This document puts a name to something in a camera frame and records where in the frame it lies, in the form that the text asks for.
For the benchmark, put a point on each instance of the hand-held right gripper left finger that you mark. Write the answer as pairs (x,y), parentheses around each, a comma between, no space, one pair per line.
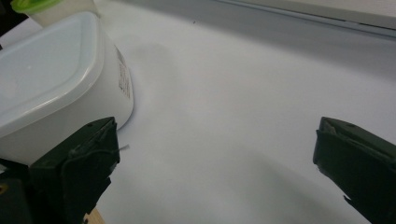
(77,168)

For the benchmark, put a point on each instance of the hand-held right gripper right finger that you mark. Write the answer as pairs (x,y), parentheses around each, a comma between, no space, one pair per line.
(364,168)

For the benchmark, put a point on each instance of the white lidded plastic container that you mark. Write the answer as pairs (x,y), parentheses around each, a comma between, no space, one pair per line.
(53,71)

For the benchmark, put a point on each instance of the wooden table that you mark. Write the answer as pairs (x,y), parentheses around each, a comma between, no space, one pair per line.
(95,217)

